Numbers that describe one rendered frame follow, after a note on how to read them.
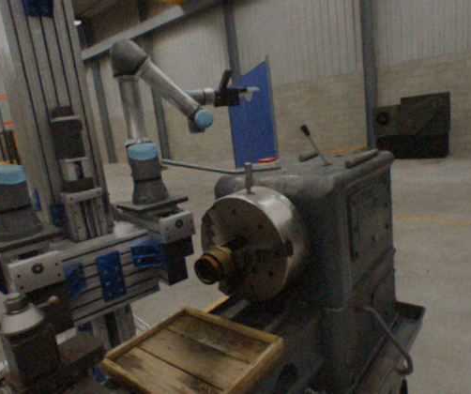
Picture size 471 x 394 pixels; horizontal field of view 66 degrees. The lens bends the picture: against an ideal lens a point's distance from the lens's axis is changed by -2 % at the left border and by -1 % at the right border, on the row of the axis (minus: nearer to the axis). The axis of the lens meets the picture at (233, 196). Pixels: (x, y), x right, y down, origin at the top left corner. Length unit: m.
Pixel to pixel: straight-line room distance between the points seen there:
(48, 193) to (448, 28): 10.37
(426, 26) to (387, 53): 1.07
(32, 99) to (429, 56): 10.20
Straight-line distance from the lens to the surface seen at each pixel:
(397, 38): 11.33
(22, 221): 1.33
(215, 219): 1.03
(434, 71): 10.95
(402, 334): 1.66
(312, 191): 1.05
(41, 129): 1.54
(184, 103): 1.52
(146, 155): 1.47
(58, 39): 1.62
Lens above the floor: 1.44
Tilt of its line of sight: 12 degrees down
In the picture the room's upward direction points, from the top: 7 degrees counter-clockwise
